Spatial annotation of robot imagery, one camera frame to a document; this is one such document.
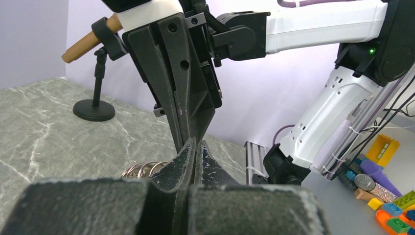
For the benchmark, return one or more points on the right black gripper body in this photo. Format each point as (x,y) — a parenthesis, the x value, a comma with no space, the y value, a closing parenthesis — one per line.
(237,36)

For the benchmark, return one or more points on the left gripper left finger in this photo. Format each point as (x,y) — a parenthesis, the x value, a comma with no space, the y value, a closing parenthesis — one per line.
(157,205)

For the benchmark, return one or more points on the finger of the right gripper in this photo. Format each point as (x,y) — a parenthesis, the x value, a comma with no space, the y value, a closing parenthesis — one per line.
(193,108)
(148,54)

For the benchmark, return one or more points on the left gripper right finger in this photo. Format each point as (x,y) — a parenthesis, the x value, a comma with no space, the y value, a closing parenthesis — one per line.
(219,208)

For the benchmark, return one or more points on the metal disc with keyrings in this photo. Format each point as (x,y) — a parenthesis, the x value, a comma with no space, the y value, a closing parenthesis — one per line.
(143,169)

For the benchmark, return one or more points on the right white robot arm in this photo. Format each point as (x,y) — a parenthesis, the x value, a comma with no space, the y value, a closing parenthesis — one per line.
(377,46)

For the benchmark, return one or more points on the black microphone stand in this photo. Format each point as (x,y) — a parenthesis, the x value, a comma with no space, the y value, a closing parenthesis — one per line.
(95,109)

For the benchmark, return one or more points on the gold microphone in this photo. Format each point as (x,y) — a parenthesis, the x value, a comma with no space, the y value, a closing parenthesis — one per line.
(89,40)

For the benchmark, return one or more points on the glitter toy microphone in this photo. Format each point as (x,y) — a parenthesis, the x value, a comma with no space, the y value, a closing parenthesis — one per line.
(367,184)

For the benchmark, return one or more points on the purple toy cone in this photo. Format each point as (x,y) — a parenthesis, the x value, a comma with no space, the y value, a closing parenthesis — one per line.
(375,172)

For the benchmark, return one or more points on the yellow toy brick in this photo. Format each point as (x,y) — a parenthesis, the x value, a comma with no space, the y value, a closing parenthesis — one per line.
(382,150)

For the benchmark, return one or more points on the orange tray with bricks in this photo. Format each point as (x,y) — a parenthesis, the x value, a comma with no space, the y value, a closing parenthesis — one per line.
(398,217)

